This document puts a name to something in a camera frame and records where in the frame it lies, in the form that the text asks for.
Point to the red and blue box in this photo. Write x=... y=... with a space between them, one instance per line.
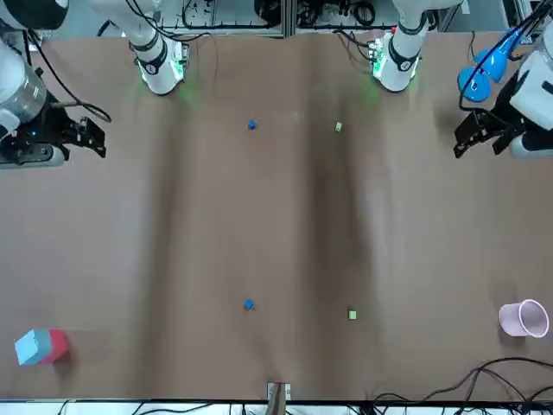
x=32 y=348

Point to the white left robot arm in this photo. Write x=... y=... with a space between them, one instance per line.
x=402 y=69

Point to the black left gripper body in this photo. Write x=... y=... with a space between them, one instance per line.
x=503 y=116

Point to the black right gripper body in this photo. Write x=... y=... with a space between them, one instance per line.
x=52 y=129

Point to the pink plastic cup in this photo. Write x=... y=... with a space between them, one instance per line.
x=514 y=320

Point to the blue magnetic cube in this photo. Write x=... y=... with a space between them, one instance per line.
x=249 y=304
x=252 y=125

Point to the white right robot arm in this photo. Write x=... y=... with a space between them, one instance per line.
x=157 y=73

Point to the aluminium frame post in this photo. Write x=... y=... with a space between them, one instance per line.
x=278 y=400
x=289 y=17

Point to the blue desk lamp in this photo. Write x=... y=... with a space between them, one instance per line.
x=473 y=88

